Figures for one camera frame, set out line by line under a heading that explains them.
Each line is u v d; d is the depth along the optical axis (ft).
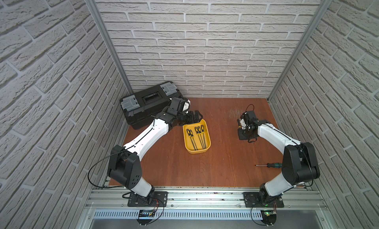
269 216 2.29
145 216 2.34
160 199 2.39
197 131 3.27
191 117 2.38
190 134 3.20
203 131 3.28
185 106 2.23
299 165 1.48
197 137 3.19
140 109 2.98
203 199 2.49
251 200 2.42
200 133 3.23
